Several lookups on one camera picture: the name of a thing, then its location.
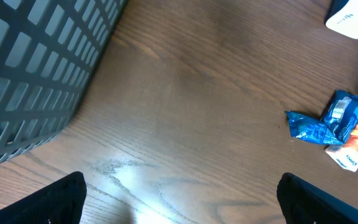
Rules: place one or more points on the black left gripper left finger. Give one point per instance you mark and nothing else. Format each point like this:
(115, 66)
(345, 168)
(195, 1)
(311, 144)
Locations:
(59, 202)

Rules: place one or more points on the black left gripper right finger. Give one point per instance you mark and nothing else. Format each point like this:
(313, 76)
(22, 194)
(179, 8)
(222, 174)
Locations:
(302, 202)

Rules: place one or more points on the orange tissue pack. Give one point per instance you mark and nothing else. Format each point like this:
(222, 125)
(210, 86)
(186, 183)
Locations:
(346, 155)

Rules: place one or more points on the blue snack wrapper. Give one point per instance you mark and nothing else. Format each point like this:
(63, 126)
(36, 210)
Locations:
(334, 126)

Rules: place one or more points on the grey plastic mesh basket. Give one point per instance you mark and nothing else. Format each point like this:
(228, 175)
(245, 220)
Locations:
(48, 52)

